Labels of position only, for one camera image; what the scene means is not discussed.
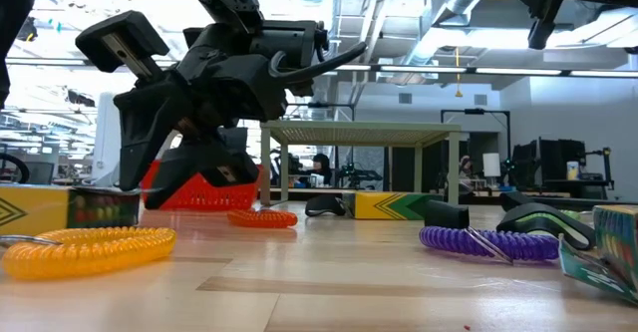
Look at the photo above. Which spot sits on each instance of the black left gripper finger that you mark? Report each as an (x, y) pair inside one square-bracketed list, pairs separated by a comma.
[(184, 172), (144, 127)]

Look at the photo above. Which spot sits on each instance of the yellow green crayon box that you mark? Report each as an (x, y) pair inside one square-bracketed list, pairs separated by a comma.
[(35, 210), (615, 237), (389, 206)]

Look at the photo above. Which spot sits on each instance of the background black robot arm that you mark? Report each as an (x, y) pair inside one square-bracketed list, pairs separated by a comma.
[(359, 175)]

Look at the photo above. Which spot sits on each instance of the red plastic basket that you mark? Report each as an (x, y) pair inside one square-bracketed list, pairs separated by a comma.
[(224, 197)]

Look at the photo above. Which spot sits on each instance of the yellow hanging pendant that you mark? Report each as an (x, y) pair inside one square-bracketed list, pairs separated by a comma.
[(458, 93)]

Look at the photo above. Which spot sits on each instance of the person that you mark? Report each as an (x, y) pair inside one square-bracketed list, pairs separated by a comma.
[(321, 165)]

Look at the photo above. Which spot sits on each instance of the long ceiling light strip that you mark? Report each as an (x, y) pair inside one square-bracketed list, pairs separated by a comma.
[(423, 69)]

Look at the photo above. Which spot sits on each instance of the black ceiling dome device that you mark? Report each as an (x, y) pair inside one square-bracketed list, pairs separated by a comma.
[(27, 29)]

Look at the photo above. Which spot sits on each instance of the black equipment rack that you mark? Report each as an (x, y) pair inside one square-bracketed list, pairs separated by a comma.
[(553, 162)]

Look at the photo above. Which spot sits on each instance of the small white panel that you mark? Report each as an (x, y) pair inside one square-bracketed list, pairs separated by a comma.
[(491, 165)]

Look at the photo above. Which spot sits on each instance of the black metal stand frame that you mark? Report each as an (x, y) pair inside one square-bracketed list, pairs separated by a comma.
[(473, 111)]

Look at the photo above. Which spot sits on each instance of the black aluminium table frame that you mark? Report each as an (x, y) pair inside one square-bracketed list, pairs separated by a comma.
[(613, 203)]

